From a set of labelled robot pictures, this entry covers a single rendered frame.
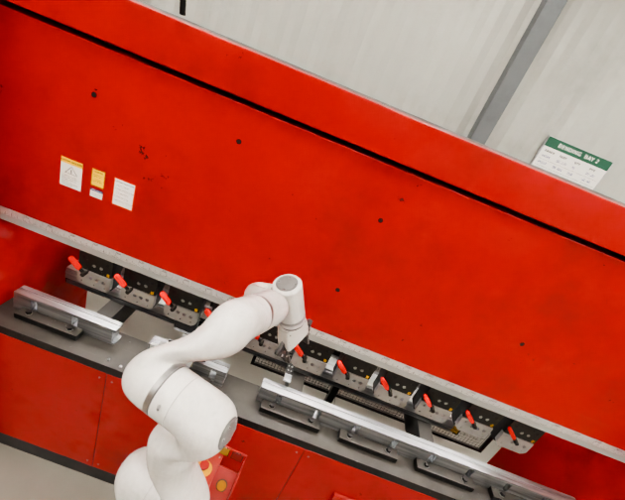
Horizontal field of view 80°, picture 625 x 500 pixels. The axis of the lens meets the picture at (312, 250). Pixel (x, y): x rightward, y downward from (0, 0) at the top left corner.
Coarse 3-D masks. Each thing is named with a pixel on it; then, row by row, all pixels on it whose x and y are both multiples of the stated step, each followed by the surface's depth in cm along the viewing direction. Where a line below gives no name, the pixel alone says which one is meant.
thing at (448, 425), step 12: (72, 276) 196; (84, 288) 198; (120, 288) 195; (120, 300) 198; (156, 312) 200; (276, 360) 202; (336, 360) 207; (300, 372) 203; (324, 372) 200; (336, 384) 203; (372, 384) 201; (360, 396) 204; (372, 396) 203; (396, 408) 204; (408, 408) 203; (432, 420) 205; (456, 432) 205
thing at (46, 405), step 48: (0, 336) 167; (0, 384) 181; (48, 384) 177; (96, 384) 172; (0, 432) 198; (48, 432) 192; (96, 432) 187; (144, 432) 182; (240, 432) 173; (240, 480) 188; (288, 480) 183; (336, 480) 178; (384, 480) 173
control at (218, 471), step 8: (232, 448) 158; (216, 456) 159; (216, 464) 156; (216, 472) 158; (224, 472) 159; (232, 472) 159; (208, 480) 150; (216, 480) 157; (232, 480) 158; (232, 488) 148; (216, 496) 153; (224, 496) 154
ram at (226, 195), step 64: (0, 64) 127; (64, 64) 124; (128, 64) 122; (0, 128) 137; (64, 128) 134; (128, 128) 131; (192, 128) 127; (256, 128) 125; (0, 192) 149; (64, 192) 145; (192, 192) 138; (256, 192) 134; (320, 192) 131; (384, 192) 128; (448, 192) 125; (192, 256) 149; (256, 256) 145; (320, 256) 141; (384, 256) 138; (448, 256) 135; (512, 256) 131; (576, 256) 128; (320, 320) 154; (384, 320) 150; (448, 320) 146; (512, 320) 142; (576, 320) 138; (512, 384) 154; (576, 384) 150
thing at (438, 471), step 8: (416, 464) 178; (432, 464) 180; (424, 472) 177; (432, 472) 177; (440, 472) 178; (448, 472) 180; (440, 480) 178; (448, 480) 177; (456, 480) 178; (464, 488) 178; (472, 488) 177
